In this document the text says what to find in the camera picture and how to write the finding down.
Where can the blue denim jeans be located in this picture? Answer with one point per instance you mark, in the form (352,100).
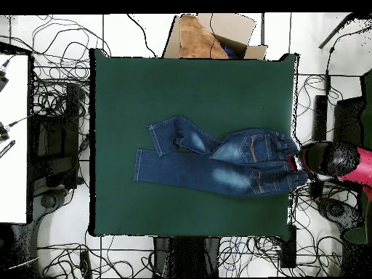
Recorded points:
(189,168)

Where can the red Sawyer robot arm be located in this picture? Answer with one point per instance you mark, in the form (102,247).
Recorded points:
(334,159)

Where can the dark blue fabric item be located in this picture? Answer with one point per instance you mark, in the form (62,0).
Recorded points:
(229,52)

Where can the black office chair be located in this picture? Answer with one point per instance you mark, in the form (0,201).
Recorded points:
(58,139)
(345,122)

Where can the green covered side table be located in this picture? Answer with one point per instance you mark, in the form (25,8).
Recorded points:
(366,116)

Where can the dark green table cloth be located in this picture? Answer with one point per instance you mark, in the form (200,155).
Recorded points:
(189,87)

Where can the black slanted rod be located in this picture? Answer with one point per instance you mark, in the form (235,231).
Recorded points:
(334,32)

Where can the cardboard box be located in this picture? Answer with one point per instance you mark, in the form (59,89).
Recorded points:
(232,27)

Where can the brown cloth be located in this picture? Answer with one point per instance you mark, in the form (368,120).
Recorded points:
(194,40)

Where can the black power strip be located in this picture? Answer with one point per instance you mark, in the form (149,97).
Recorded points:
(85,264)

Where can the white table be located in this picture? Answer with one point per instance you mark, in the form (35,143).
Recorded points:
(14,180)

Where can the black label strip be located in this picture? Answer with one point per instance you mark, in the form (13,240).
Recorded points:
(7,148)

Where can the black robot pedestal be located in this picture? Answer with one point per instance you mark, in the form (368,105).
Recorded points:
(186,255)

